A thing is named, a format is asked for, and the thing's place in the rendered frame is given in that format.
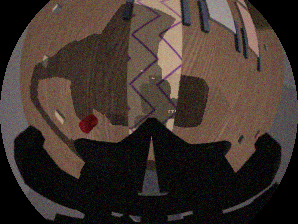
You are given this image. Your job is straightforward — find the shallow wooden tray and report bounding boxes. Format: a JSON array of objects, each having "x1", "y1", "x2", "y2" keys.
[{"x1": 246, "y1": 0, "x2": 271, "y2": 32}]

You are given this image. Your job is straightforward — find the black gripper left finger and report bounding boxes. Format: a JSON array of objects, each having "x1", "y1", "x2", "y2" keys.
[{"x1": 73, "y1": 117, "x2": 152, "y2": 193}]

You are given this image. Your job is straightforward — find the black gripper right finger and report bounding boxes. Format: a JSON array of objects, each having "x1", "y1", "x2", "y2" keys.
[{"x1": 152, "y1": 117, "x2": 231, "y2": 193}]

